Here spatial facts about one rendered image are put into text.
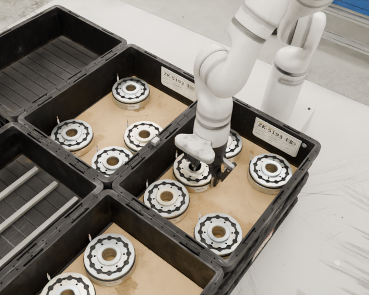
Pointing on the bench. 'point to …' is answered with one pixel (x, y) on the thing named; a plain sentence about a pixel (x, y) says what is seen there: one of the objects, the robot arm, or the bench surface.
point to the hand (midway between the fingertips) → (205, 175)
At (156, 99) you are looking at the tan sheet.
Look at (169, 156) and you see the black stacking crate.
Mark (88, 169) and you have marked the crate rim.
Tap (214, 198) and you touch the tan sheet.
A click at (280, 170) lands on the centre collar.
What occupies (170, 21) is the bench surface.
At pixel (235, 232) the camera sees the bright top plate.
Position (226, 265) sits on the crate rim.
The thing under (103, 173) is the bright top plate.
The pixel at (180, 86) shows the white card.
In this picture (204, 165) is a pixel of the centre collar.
